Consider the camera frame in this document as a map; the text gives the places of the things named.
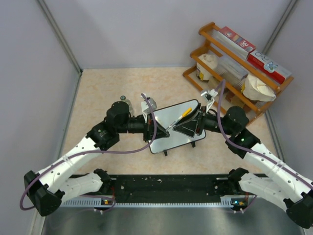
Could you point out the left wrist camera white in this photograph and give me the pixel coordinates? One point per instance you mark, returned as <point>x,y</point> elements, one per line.
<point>148,104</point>

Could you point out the white whiteboard black frame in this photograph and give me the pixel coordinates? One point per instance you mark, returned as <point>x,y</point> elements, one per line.
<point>165,116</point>

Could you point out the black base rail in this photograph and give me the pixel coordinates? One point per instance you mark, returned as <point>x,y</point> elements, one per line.
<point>159,189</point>

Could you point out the orange wooden shelf rack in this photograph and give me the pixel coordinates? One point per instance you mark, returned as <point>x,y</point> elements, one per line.
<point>206,61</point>

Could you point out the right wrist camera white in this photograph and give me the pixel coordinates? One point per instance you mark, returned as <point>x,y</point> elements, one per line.
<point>209,95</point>

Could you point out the brown block on shelf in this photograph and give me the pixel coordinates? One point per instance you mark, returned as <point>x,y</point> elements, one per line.
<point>235,101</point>

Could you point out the red white foil box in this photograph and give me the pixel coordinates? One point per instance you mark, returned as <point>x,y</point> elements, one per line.
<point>234,42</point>

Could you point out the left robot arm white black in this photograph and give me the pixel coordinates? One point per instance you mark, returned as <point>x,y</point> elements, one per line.
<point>48,188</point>

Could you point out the white cup paper cover right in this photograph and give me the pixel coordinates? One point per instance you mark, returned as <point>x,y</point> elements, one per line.
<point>254,89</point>

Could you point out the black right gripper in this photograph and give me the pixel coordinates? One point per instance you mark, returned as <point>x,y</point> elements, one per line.
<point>194,123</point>

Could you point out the red white wrap box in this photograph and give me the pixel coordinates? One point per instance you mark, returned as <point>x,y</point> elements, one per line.
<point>270,68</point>

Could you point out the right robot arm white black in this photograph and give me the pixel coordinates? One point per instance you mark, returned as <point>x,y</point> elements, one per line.
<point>287,189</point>

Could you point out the tan sponge block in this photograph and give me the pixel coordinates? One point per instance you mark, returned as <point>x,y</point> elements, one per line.
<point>213,83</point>

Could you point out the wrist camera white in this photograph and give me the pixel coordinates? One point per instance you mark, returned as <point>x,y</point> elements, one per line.
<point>209,95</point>
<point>148,104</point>

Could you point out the yellow capped white marker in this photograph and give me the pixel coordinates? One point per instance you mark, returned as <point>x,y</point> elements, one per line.
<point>185,113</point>

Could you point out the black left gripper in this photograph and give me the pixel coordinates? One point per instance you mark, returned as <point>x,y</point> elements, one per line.
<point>148,128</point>

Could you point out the clear glass bottle green cap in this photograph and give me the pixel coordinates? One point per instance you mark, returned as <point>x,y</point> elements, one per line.
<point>124,99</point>

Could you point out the grey white box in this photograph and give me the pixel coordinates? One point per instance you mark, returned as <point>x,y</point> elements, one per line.
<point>231,70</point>

